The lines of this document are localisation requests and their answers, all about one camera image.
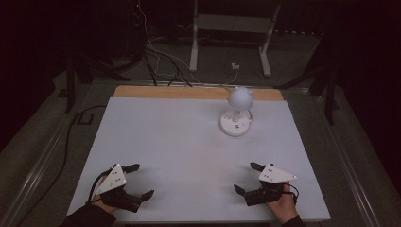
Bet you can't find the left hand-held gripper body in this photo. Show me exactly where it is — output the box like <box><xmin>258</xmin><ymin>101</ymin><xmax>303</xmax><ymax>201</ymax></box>
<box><xmin>95</xmin><ymin>163</ymin><xmax>143</xmax><ymax>213</ymax></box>

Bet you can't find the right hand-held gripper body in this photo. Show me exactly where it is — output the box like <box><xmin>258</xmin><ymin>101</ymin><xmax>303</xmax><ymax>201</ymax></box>
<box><xmin>244</xmin><ymin>163</ymin><xmax>298</xmax><ymax>207</ymax></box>

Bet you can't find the white round-headed desk lamp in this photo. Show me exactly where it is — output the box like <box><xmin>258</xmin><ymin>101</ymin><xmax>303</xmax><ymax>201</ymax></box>
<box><xmin>219</xmin><ymin>85</ymin><xmax>254</xmax><ymax>137</ymax></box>

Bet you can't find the person's left hand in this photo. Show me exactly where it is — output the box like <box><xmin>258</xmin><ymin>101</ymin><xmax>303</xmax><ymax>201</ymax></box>
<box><xmin>91</xmin><ymin>194</ymin><xmax>119</xmax><ymax>215</ymax></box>

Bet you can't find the person's right hand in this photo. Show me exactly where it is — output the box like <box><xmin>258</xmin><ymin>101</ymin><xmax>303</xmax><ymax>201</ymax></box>
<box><xmin>265</xmin><ymin>183</ymin><xmax>299</xmax><ymax>225</ymax></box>

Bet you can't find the white table mat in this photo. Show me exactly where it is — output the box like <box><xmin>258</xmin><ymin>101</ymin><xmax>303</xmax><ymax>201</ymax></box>
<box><xmin>66</xmin><ymin>96</ymin><xmax>331</xmax><ymax>223</ymax></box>

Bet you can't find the black square floor box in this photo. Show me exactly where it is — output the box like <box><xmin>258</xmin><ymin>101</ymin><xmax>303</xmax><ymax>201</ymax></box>
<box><xmin>76</xmin><ymin>113</ymin><xmax>95</xmax><ymax>126</ymax></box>

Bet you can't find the black stand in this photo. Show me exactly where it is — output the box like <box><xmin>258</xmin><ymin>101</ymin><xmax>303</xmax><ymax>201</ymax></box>
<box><xmin>277</xmin><ymin>62</ymin><xmax>340</xmax><ymax>126</ymax></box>
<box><xmin>64</xmin><ymin>53</ymin><xmax>131</xmax><ymax>114</ymax></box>

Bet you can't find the white metal stand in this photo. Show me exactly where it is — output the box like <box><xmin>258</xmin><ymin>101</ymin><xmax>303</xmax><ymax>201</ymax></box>
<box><xmin>188</xmin><ymin>0</ymin><xmax>282</xmax><ymax>78</ymax></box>

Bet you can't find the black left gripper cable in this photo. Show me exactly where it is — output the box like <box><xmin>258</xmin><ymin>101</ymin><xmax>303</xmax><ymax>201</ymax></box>
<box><xmin>87</xmin><ymin>168</ymin><xmax>114</xmax><ymax>203</ymax></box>

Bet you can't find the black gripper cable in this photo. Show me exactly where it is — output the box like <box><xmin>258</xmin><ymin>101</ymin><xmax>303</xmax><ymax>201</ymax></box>
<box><xmin>288</xmin><ymin>183</ymin><xmax>299</xmax><ymax>204</ymax></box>
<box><xmin>87</xmin><ymin>168</ymin><xmax>114</xmax><ymax>203</ymax></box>

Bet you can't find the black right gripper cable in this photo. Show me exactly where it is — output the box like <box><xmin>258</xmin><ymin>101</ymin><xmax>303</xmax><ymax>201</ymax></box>
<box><xmin>288</xmin><ymin>183</ymin><xmax>299</xmax><ymax>204</ymax></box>

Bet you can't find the long black floor cable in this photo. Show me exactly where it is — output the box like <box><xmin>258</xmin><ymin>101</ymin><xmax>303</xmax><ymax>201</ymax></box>
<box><xmin>15</xmin><ymin>104</ymin><xmax>108</xmax><ymax>227</ymax></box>

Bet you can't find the metal floor rail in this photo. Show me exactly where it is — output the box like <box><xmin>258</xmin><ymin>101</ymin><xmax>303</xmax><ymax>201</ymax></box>
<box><xmin>315</xmin><ymin>94</ymin><xmax>383</xmax><ymax>227</ymax></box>
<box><xmin>0</xmin><ymin>81</ymin><xmax>96</xmax><ymax>227</ymax></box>

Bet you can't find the black cable bundle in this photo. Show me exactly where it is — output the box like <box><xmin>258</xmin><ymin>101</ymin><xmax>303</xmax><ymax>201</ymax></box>
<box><xmin>143</xmin><ymin>46</ymin><xmax>193</xmax><ymax>88</ymax></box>

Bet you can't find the white cable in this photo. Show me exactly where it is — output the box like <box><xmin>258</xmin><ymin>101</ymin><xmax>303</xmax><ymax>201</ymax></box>
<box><xmin>137</xmin><ymin>0</ymin><xmax>240</xmax><ymax>86</ymax></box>

